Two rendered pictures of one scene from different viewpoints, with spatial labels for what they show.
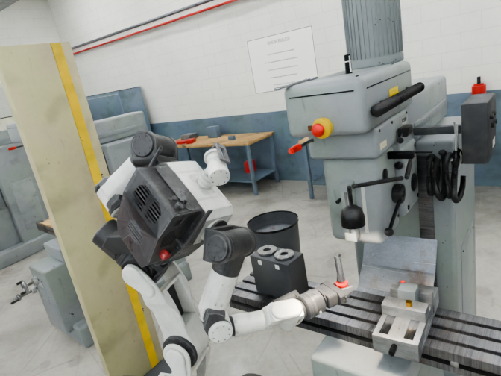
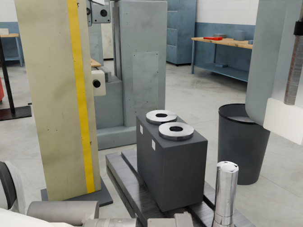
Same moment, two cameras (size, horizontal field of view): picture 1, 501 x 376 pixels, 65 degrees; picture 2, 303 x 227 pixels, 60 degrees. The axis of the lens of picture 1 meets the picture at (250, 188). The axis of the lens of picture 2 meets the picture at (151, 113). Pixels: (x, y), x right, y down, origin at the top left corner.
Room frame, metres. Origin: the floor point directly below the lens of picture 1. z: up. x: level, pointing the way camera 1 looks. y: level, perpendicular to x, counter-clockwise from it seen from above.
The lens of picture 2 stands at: (0.99, -0.29, 1.44)
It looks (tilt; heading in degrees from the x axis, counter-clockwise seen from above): 21 degrees down; 25
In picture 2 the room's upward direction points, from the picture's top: straight up
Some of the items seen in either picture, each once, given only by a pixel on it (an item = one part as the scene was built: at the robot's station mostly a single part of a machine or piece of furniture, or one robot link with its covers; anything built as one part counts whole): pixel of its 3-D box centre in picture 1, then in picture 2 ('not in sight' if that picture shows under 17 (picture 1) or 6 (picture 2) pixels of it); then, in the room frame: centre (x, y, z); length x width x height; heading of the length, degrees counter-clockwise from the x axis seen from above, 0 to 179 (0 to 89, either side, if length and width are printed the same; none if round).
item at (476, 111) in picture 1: (481, 127); not in sight; (1.34, -0.84, 1.62); 0.20 x 0.09 x 0.21; 140
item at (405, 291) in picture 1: (408, 294); not in sight; (1.23, -0.50, 1.08); 0.06 x 0.05 x 0.06; 53
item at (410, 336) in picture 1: (407, 312); not in sight; (1.21, -0.48, 1.02); 0.35 x 0.15 x 0.11; 143
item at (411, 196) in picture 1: (380, 175); not in sight; (1.47, -0.52, 1.47); 0.24 x 0.19 x 0.26; 50
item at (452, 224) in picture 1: (419, 274); not in sight; (1.80, -0.79, 0.78); 0.50 x 0.47 x 1.56; 140
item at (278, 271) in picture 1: (279, 271); (167, 154); (1.60, -0.06, 1.07); 0.22 x 0.12 x 0.20; 45
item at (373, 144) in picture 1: (360, 133); not in sight; (1.35, -0.42, 1.68); 0.34 x 0.24 x 0.10; 140
